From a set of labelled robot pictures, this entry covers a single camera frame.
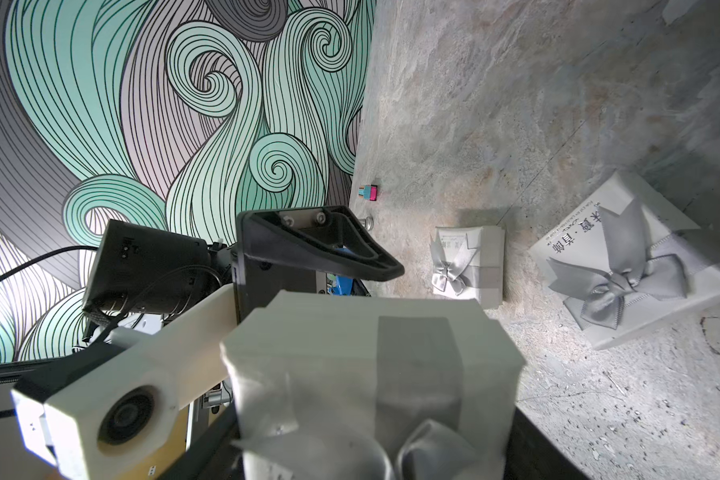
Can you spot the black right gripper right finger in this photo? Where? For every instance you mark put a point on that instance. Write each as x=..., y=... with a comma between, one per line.
x=530, y=455

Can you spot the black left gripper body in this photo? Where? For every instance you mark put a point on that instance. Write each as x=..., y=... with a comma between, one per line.
x=145, y=270

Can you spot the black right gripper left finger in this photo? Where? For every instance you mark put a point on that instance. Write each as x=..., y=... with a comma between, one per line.
x=213, y=456

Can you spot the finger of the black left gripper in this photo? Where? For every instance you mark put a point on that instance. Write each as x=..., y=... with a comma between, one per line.
x=294, y=249

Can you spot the white gift box lid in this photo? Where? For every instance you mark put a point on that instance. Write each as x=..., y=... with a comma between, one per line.
x=371, y=388

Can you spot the small white bow gift box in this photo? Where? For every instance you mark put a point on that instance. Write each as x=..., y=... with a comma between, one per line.
x=468, y=264

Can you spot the large white bow gift box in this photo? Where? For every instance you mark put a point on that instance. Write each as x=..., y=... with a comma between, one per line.
x=627, y=261

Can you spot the silver metal knob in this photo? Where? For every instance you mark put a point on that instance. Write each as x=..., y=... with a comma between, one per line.
x=368, y=223

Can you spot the pink teal small block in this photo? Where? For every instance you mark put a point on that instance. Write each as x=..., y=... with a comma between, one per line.
x=368, y=192

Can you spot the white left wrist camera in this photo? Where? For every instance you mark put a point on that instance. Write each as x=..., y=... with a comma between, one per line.
x=100, y=412

